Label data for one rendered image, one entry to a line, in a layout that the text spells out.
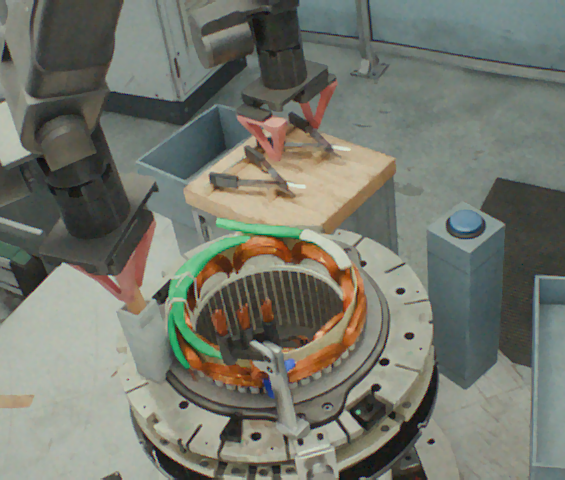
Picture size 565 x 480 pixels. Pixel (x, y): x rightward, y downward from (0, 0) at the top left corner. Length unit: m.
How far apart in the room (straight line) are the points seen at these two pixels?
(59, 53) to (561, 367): 0.60
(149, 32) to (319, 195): 2.15
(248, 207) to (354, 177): 0.14
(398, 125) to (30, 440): 2.17
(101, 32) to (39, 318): 0.96
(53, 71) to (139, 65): 2.75
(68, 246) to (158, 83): 2.59
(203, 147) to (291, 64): 0.29
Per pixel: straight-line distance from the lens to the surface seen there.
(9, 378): 1.37
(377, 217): 1.13
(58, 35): 0.52
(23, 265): 1.61
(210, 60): 1.00
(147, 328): 0.79
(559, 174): 2.90
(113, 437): 1.23
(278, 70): 1.05
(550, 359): 0.92
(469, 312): 1.09
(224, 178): 1.07
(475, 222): 1.04
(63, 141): 0.57
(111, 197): 0.68
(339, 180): 1.09
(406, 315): 0.86
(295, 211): 1.05
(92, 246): 0.69
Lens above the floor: 1.71
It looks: 39 degrees down
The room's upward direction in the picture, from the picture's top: 10 degrees counter-clockwise
